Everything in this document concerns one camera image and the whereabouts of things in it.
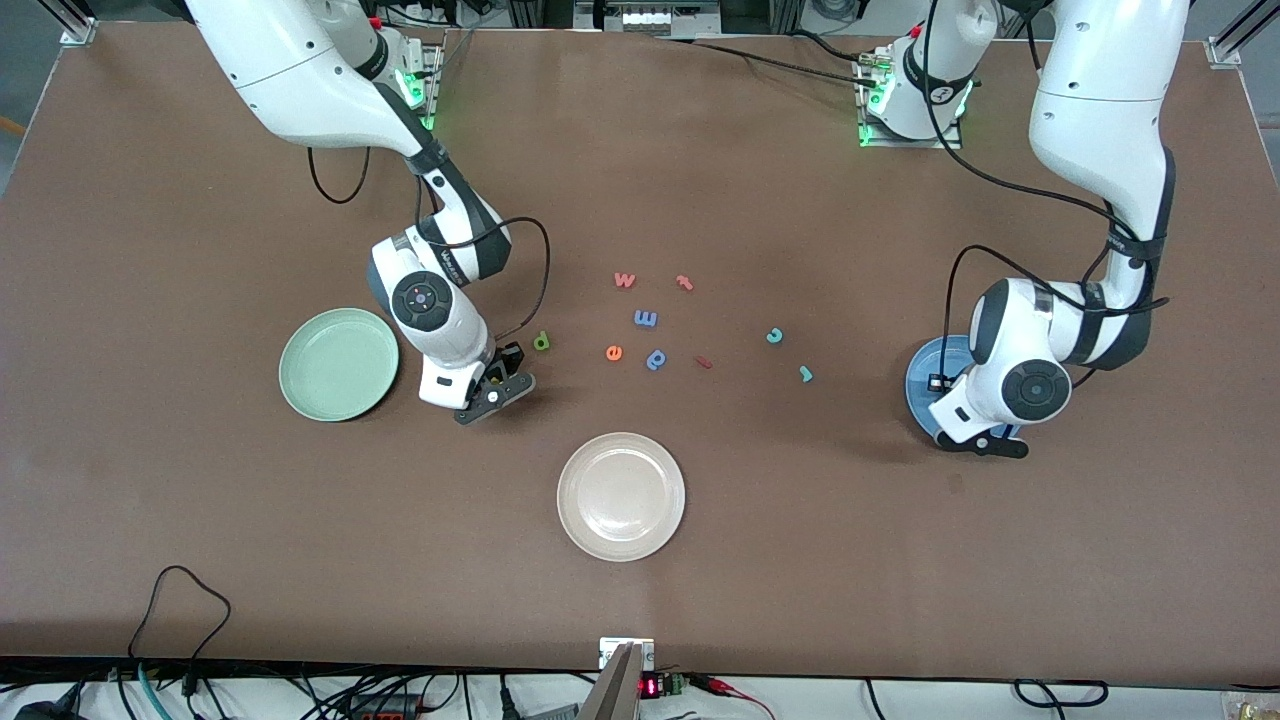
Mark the grey control box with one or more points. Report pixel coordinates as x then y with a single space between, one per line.
645 18

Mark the grey metal camera mount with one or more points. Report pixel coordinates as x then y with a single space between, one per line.
620 680

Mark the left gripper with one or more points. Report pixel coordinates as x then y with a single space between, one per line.
932 382

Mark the beige plate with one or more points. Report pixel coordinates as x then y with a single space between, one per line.
621 497

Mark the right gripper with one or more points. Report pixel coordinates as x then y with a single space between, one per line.
508 357

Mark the aluminium frame bracket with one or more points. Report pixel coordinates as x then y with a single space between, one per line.
1222 52
78 33

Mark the red clip lead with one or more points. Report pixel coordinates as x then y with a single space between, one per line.
720 686

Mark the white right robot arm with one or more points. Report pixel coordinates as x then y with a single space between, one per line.
300 80

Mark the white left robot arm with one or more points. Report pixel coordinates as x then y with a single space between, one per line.
1100 90

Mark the black power plug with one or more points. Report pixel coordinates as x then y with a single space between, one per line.
40 710

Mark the small red display module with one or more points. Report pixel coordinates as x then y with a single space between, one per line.
652 687

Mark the blue plate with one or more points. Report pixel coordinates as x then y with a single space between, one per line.
915 395

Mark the green plate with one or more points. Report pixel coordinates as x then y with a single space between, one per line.
339 364

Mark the blue letter a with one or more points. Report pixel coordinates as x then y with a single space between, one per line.
656 359

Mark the blue letter m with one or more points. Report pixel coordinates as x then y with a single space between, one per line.
645 318

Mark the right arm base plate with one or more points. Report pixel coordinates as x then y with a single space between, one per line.
434 70

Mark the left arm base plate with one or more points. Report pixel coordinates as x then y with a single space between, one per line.
945 143

